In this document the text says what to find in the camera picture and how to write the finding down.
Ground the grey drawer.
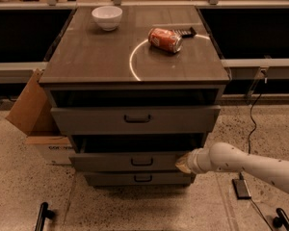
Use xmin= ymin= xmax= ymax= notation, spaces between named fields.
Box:
xmin=69 ymin=134 xmax=203 ymax=172
xmin=51 ymin=105 xmax=220 ymax=135
xmin=84 ymin=171 xmax=196 ymax=187

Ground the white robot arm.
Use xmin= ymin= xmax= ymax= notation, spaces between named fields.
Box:
xmin=175 ymin=142 xmax=289 ymax=194

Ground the grey top drawer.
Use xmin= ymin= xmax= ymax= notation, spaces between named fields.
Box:
xmin=51 ymin=105 xmax=220 ymax=135

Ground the grey drawer cabinet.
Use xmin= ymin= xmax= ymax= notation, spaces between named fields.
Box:
xmin=38 ymin=5 xmax=231 ymax=188

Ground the grey bottom drawer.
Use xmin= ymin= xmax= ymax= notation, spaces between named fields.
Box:
xmin=84 ymin=171 xmax=196 ymax=187

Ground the black power adapter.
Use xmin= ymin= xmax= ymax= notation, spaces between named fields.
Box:
xmin=232 ymin=179 xmax=251 ymax=199

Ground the orange soda can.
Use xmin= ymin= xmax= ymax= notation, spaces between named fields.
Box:
xmin=148 ymin=28 xmax=182 ymax=54

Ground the cardboard box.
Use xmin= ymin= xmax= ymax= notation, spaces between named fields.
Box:
xmin=6 ymin=69 xmax=75 ymax=166

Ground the white ceramic bowl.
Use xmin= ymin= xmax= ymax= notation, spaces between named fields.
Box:
xmin=92 ymin=6 xmax=122 ymax=31

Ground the black right base handle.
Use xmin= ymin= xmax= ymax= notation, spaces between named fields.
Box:
xmin=273 ymin=208 xmax=289 ymax=231

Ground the black base handle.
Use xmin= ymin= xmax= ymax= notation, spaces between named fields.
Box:
xmin=273 ymin=208 xmax=289 ymax=231
xmin=35 ymin=202 xmax=55 ymax=231

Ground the black power cable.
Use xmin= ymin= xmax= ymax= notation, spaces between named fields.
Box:
xmin=237 ymin=93 xmax=274 ymax=231

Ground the black left base handle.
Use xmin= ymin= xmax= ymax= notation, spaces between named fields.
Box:
xmin=35 ymin=202 xmax=55 ymax=231

